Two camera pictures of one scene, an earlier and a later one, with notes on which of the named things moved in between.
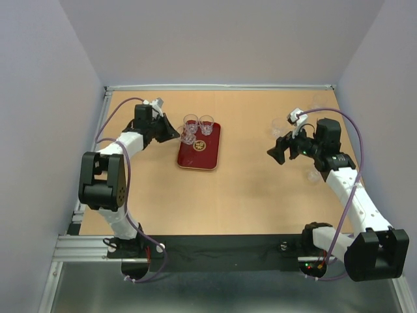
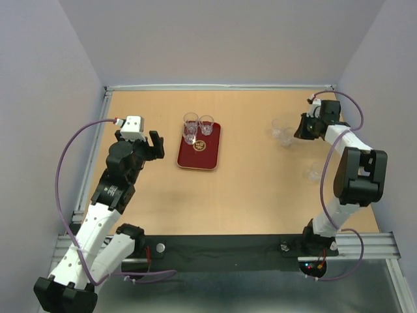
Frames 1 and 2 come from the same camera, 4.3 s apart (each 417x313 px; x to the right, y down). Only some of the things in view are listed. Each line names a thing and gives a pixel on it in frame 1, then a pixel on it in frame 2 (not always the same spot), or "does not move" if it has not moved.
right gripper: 282,144 -> 300,132
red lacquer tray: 204,153 does not move
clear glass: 206,122 does not move
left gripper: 169,133 -> 157,150
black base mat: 215,252 does not move
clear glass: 277,126 does not move
